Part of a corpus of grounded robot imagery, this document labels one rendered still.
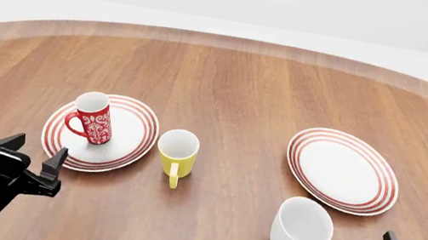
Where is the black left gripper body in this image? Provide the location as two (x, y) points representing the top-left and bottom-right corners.
(10, 167), (64, 201)

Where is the white plate with red rings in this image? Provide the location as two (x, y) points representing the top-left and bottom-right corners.
(37, 83), (165, 183)
(277, 122), (408, 223)

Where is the red mug with white pattern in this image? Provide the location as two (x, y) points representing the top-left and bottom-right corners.
(61, 87), (120, 147)

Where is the yellow mug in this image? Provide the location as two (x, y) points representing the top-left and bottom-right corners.
(150, 125), (203, 193)

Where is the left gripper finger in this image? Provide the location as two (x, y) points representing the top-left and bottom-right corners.
(38, 143), (70, 184)
(0, 129), (28, 154)

